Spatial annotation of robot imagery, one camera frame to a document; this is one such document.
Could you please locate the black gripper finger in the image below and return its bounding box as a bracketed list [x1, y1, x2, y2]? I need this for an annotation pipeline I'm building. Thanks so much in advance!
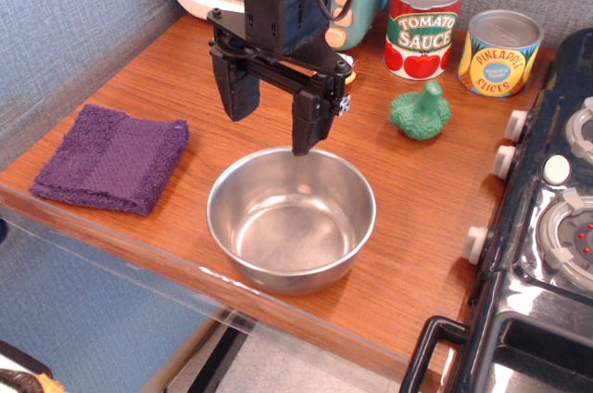
[210, 46, 260, 121]
[292, 89, 334, 156]

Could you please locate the green toy broccoli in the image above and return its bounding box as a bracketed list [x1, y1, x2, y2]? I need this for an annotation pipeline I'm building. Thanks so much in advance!
[388, 81, 452, 141]

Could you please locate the purple towel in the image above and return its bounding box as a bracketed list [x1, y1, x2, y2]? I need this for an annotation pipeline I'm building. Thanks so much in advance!
[30, 104, 190, 216]

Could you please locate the pineapple slices can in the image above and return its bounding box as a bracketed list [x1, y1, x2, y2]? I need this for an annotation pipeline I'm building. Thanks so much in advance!
[458, 9, 544, 98]

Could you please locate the black toy stove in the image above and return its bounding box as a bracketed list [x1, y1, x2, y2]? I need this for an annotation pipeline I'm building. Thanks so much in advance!
[400, 29, 592, 392]

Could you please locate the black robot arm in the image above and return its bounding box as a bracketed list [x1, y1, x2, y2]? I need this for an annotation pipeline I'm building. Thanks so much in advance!
[208, 0, 352, 156]

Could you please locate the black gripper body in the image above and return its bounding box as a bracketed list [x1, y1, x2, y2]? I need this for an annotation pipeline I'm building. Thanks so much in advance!
[208, 0, 352, 106]

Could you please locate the steel bowl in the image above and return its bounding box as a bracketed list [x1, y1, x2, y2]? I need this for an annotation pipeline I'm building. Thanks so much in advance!
[206, 147, 377, 295]

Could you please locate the tomato sauce can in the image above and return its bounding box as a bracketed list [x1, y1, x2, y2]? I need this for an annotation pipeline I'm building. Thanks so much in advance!
[384, 0, 462, 81]

